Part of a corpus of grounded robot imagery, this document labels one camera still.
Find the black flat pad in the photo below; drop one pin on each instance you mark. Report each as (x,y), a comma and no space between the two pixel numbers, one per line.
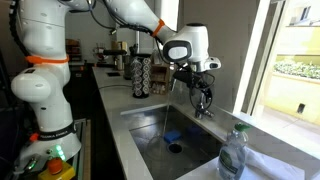
(113,74)

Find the clear dish soap bottle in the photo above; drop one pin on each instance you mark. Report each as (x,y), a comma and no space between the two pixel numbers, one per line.
(231,160)

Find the coffee pod carousel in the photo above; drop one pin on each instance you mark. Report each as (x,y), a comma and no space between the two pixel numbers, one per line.
(140,80)

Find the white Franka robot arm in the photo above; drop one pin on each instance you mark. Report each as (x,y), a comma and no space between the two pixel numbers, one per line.
(43,83)

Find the chrome gooseneck faucet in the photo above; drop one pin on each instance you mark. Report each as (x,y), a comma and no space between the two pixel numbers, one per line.
(200,113)

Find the background shelf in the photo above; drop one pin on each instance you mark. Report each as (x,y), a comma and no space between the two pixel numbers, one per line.
(73,50)

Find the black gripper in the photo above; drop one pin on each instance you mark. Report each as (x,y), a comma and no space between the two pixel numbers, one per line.
(198,80)

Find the yellow emergency stop button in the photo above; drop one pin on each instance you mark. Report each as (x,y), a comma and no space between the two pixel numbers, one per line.
(55,166)

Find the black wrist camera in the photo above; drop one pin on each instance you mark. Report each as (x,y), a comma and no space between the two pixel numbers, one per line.
(182,76)

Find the window with white frame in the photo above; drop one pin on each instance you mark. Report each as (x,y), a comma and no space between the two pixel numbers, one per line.
(293,50)

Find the stainless steel sink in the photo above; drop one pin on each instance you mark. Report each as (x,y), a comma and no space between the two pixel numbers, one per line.
(150,156)

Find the blue sponge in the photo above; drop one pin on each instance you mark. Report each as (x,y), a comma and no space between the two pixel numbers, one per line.
(172,136)

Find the wooden rack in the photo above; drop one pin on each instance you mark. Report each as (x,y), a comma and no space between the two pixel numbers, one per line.
(160,76)

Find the cardboard box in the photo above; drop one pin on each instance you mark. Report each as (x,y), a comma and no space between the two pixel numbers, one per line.
(119,45)

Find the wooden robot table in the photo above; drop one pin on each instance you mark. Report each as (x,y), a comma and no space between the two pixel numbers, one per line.
(88,156)

